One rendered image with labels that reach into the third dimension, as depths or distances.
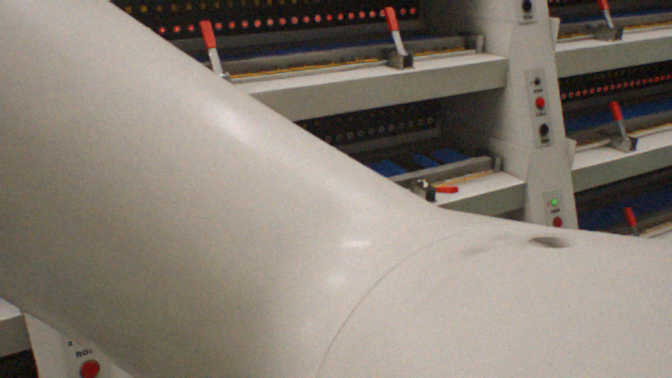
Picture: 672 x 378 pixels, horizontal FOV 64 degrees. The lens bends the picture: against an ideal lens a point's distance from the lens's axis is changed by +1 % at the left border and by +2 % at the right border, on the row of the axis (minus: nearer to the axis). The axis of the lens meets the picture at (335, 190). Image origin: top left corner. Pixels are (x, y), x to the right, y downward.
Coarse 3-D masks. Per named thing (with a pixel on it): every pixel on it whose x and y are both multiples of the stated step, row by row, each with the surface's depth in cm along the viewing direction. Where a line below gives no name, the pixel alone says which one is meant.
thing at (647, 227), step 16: (640, 176) 119; (656, 176) 121; (576, 192) 111; (592, 192) 113; (608, 192) 115; (624, 192) 116; (640, 192) 117; (656, 192) 117; (576, 208) 109; (592, 208) 111; (608, 208) 111; (624, 208) 97; (640, 208) 110; (656, 208) 110; (592, 224) 104; (608, 224) 105; (624, 224) 103; (640, 224) 104; (656, 224) 105
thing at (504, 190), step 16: (432, 128) 96; (464, 128) 94; (352, 144) 89; (368, 144) 90; (384, 144) 92; (464, 144) 95; (480, 144) 91; (496, 144) 88; (512, 144) 85; (496, 160) 86; (512, 160) 85; (528, 160) 82; (480, 176) 86; (496, 176) 86; (512, 176) 85; (464, 192) 80; (480, 192) 80; (496, 192) 81; (512, 192) 83; (448, 208) 78; (464, 208) 79; (480, 208) 81; (496, 208) 83; (512, 208) 84
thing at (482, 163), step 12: (480, 156) 87; (432, 168) 83; (444, 168) 83; (456, 168) 83; (468, 168) 84; (480, 168) 86; (396, 180) 79; (408, 180) 80; (432, 180) 82; (444, 180) 83
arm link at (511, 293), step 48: (480, 240) 14; (528, 240) 13; (576, 240) 12; (624, 240) 12; (384, 288) 14; (432, 288) 12; (480, 288) 11; (528, 288) 10; (576, 288) 10; (624, 288) 9; (336, 336) 14; (384, 336) 12; (432, 336) 11; (480, 336) 10; (528, 336) 9; (576, 336) 8; (624, 336) 8
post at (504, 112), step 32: (448, 0) 91; (480, 0) 85; (512, 0) 82; (544, 0) 84; (512, 32) 82; (544, 32) 85; (512, 64) 82; (544, 64) 85; (448, 96) 97; (480, 96) 89; (512, 96) 83; (448, 128) 99; (480, 128) 91; (512, 128) 84; (544, 160) 85; (544, 224) 85; (576, 224) 88
